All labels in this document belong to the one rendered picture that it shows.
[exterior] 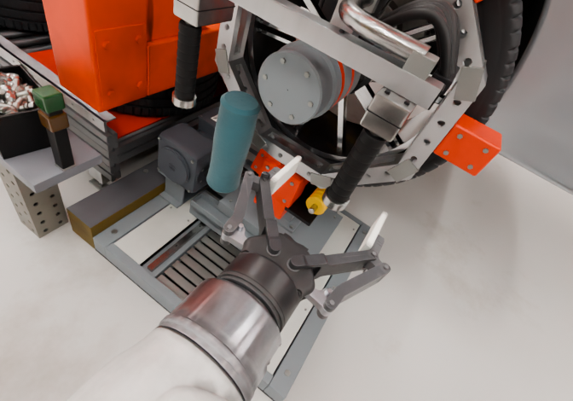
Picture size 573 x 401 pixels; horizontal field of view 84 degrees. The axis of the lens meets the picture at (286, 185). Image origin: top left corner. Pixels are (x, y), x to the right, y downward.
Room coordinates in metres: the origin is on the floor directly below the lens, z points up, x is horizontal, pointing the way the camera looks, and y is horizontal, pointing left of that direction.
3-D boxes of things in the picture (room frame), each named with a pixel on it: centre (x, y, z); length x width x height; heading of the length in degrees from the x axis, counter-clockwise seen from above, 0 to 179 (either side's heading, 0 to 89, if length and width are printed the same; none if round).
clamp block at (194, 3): (0.52, 0.24, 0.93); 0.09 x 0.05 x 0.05; 164
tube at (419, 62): (0.53, -0.05, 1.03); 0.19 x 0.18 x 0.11; 164
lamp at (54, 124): (0.46, 0.52, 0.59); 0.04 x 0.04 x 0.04; 74
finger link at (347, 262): (0.21, -0.08, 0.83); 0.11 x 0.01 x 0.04; 123
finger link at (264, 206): (0.24, 0.01, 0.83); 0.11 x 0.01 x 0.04; 26
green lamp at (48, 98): (0.46, 0.52, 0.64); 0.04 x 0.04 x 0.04; 74
